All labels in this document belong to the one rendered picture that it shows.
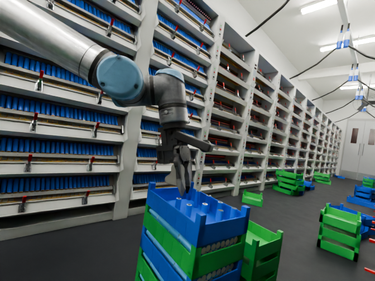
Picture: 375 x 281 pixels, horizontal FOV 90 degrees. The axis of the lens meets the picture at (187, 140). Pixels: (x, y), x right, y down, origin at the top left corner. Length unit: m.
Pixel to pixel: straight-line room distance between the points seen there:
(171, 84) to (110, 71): 0.20
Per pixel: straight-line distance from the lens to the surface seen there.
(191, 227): 0.52
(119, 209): 1.36
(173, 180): 0.56
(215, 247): 0.59
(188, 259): 0.56
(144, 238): 0.77
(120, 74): 0.44
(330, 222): 1.60
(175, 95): 0.57
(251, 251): 0.86
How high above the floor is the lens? 0.58
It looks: 1 degrees down
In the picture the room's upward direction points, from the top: 8 degrees clockwise
